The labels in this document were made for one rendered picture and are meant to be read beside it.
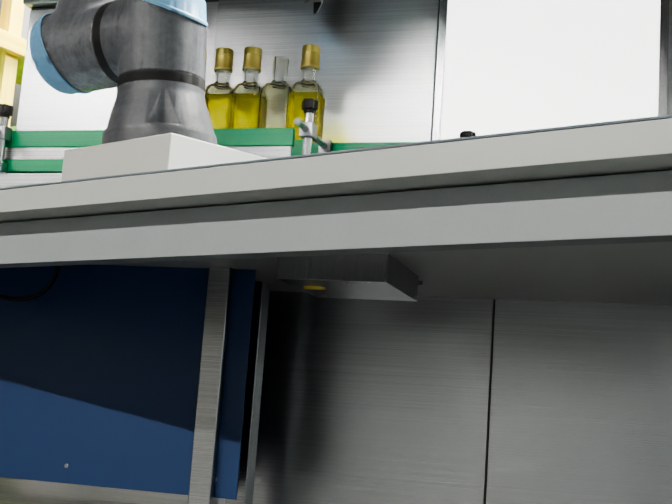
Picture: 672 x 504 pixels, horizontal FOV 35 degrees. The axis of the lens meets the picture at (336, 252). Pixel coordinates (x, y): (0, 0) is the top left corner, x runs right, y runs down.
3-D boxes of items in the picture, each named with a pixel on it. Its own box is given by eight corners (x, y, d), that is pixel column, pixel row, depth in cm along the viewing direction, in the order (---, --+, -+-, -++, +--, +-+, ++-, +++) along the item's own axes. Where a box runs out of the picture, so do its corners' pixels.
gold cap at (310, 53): (321, 72, 199) (323, 50, 200) (315, 65, 196) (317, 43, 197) (304, 72, 201) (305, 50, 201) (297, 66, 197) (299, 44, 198)
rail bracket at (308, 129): (331, 185, 189) (335, 118, 191) (302, 161, 173) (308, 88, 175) (315, 185, 190) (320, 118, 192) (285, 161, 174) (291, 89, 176)
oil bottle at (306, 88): (319, 196, 196) (327, 86, 200) (309, 189, 191) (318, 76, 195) (290, 196, 198) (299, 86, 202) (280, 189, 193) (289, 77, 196)
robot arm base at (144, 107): (164, 136, 130) (166, 58, 131) (77, 149, 138) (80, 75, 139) (239, 157, 143) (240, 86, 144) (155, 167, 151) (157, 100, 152)
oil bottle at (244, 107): (259, 195, 200) (269, 87, 203) (249, 189, 195) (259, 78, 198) (232, 195, 201) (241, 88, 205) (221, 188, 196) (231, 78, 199)
